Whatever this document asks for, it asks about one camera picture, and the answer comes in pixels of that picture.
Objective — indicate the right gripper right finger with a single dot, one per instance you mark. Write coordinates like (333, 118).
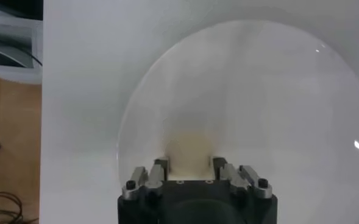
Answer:
(237, 179)

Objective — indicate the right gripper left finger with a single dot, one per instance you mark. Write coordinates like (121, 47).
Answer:
(154, 179)

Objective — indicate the white steamed baozi bun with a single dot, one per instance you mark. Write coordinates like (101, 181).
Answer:
(189, 152)

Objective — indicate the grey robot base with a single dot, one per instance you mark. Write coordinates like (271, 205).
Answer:
(8, 54)

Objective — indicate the white round plate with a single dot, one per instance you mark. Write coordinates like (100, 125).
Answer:
(258, 91)

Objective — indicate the white table foot bar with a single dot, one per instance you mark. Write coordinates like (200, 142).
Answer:
(11, 75)

